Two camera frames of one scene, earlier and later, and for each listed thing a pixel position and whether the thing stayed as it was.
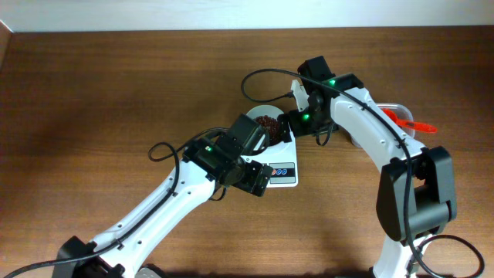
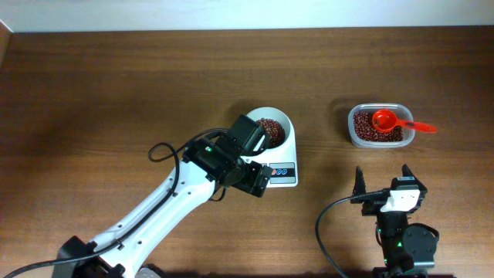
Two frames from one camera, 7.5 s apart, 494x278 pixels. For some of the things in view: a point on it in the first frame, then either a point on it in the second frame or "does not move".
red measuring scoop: (410, 124) does not move
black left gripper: (257, 177) does not move
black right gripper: (295, 123) → (373, 205)
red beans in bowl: (272, 127) does not move
